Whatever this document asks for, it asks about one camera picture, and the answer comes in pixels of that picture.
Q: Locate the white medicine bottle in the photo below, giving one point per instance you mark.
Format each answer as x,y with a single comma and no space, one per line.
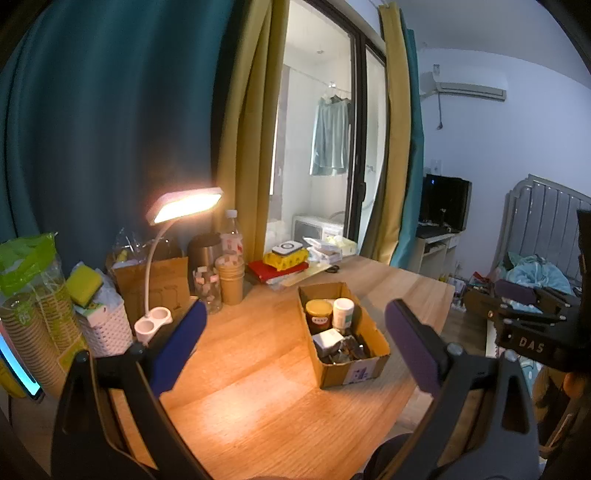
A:
343,311

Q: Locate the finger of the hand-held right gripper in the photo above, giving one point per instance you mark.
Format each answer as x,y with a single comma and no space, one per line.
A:
535,314
517,291

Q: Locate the yellow curtain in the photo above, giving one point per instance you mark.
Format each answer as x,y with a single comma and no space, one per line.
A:
249,138
395,138

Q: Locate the teal curtain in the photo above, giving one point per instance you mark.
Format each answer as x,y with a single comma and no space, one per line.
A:
115,115
415,184

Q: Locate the cardboard box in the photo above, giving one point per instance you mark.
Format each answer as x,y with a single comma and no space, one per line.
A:
355,369

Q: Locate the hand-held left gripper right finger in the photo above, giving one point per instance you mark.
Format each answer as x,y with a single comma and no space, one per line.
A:
411,341

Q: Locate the red label tin can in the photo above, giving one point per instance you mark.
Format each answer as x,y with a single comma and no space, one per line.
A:
318,318

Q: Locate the steel thermos flask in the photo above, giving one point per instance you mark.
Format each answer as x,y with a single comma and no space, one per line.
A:
205,251

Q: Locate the lit screen tablet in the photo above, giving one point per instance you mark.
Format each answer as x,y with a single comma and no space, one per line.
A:
18,364

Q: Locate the brown floor carton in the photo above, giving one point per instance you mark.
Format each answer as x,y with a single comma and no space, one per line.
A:
478,300

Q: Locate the grey padded headboard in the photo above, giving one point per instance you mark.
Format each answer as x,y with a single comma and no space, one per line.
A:
545,217

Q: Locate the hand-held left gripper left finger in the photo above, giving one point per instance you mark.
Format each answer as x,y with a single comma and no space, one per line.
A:
180,341

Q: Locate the stack of brown paper cups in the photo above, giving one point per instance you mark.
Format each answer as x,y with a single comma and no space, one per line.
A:
231,286

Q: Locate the person's right hand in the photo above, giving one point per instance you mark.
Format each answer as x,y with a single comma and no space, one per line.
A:
572,383

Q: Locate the clear plastic water bottle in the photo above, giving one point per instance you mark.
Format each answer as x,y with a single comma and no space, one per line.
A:
232,240

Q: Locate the white desk lamp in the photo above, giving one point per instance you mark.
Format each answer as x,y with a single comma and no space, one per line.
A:
184,205

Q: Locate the white plastic basket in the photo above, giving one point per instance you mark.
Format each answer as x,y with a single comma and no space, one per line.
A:
108,330

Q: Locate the white microwave oven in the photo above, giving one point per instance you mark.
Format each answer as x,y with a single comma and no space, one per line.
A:
314,228

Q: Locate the white charger adapter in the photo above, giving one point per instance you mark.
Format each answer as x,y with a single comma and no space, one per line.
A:
328,341

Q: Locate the black sliding door frame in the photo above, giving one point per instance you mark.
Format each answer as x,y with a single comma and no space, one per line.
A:
358,138

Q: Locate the printed glass cup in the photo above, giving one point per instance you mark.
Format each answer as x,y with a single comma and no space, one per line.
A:
207,290

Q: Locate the hanging pale shirt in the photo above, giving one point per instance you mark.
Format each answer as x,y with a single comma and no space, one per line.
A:
328,138

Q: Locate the white air conditioner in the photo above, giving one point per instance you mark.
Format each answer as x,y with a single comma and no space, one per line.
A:
466,85

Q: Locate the white computer desk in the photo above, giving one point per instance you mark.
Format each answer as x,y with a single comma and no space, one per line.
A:
431,258

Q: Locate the white wall outlet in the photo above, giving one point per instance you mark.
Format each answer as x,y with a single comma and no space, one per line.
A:
437,166

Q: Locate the green bagged disposable cups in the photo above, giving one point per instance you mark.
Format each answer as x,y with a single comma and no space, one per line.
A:
41,332

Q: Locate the white grey flat device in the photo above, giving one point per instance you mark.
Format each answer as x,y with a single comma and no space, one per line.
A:
287,248

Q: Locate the beige paper sheet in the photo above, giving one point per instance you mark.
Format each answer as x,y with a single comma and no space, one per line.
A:
304,277

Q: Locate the clear plastic bag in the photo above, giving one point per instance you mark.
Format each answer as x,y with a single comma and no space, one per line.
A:
129,247

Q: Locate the black monitor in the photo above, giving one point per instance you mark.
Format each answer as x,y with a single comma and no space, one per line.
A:
445,201

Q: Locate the brown leather wristwatch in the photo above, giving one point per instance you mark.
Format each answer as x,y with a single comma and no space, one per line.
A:
351,353

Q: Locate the yellow patterned pouch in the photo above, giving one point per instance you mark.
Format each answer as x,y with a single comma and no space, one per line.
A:
286,261

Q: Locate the white tissue pack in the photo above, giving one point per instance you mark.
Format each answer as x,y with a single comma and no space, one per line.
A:
341,244

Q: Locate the red book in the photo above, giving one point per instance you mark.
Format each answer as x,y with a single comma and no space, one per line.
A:
263,272

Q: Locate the brown cardboard lamp packaging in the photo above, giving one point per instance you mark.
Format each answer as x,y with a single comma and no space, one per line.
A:
171,281

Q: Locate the yellow green sponge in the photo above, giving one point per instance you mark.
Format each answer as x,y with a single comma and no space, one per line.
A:
85,284

